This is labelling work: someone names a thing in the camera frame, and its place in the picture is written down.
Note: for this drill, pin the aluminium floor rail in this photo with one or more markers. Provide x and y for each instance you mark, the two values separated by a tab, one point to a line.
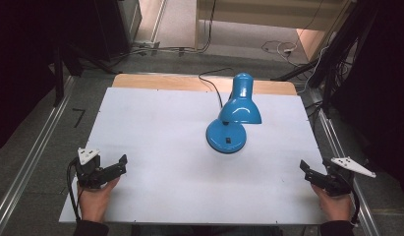
347	147
29	164

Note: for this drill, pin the black metal stand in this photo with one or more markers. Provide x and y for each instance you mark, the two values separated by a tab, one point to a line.
58	78
330	65

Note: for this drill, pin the person's right hand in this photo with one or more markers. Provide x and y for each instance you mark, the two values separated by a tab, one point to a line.
335	206

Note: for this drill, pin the blue desk lamp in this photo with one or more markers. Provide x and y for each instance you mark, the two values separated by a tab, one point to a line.
234	114

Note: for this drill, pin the grey power strip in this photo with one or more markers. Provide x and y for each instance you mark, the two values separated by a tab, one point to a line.
147	46

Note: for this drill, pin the black cabinet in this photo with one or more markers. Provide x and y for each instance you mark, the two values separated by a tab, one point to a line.
114	26

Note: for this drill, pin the light wooden furniture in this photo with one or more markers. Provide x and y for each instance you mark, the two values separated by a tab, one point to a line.
265	16

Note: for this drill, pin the person's left hand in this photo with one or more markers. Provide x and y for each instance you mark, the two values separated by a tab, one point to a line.
95	201

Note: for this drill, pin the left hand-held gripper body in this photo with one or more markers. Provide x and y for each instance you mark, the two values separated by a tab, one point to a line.
88	170

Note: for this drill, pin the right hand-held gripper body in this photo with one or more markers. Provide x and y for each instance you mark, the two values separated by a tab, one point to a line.
342	177

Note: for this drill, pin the white table board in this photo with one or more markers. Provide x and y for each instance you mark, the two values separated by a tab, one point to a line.
163	154

